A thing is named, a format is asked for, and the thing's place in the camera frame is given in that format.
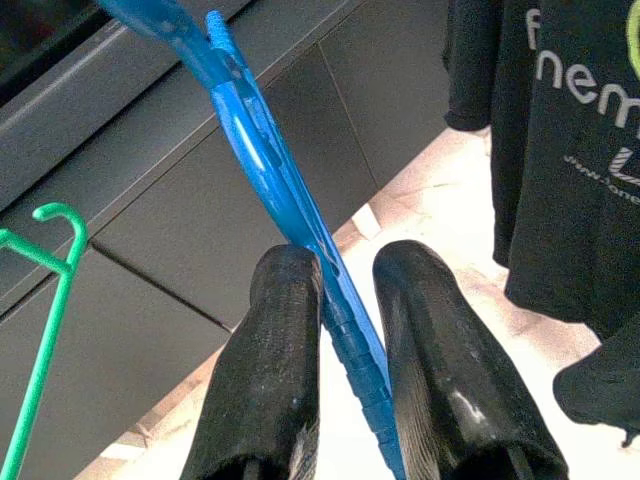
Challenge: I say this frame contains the blue plastic hanger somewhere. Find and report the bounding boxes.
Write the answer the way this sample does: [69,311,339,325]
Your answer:
[94,0,409,480]

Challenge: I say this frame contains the black T-shirt green logo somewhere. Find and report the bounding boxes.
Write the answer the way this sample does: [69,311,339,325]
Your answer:
[442,0,640,449]

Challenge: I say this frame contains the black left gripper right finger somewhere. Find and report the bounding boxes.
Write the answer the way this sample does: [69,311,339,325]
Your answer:
[372,239,570,480]

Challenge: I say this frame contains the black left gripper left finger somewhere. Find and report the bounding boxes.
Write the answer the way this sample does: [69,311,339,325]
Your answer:
[180,244,325,480]

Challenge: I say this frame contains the green plastic hanger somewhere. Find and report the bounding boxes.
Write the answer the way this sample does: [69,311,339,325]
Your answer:
[0,202,90,480]

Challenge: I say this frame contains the black television console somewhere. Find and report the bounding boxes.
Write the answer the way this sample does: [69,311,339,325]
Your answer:
[0,0,451,480]

